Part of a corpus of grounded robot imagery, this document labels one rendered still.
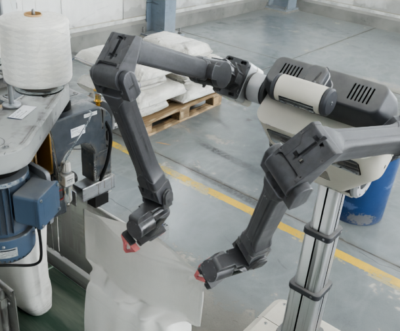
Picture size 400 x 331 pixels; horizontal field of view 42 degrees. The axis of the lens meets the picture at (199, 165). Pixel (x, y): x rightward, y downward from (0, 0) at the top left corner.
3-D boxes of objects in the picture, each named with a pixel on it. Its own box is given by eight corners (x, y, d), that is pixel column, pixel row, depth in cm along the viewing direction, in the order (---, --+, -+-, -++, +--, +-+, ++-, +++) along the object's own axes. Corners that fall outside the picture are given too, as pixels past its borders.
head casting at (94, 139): (113, 175, 182) (111, 96, 168) (54, 201, 165) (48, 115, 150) (59, 146, 198) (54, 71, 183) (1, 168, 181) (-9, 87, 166)
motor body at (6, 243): (48, 249, 141) (41, 170, 129) (-2, 276, 131) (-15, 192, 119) (16, 226, 149) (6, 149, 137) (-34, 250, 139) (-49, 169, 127)
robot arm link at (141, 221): (173, 188, 141) (149, 178, 146) (144, 206, 133) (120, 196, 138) (175, 224, 147) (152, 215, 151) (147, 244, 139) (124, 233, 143)
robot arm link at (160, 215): (175, 210, 146) (162, 196, 147) (159, 221, 141) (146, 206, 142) (165, 222, 151) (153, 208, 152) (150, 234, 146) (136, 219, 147)
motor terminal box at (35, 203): (62, 217, 137) (60, 179, 131) (42, 239, 128) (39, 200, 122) (34, 211, 138) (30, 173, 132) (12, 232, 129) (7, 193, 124)
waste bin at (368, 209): (399, 209, 378) (424, 128, 346) (371, 240, 342) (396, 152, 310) (339, 184, 403) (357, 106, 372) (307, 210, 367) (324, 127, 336)
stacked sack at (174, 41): (215, 57, 507) (217, 42, 500) (186, 66, 477) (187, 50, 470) (165, 41, 543) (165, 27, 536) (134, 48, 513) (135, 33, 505)
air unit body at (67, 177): (79, 203, 165) (77, 160, 158) (66, 209, 162) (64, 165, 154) (69, 198, 167) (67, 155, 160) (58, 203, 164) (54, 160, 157)
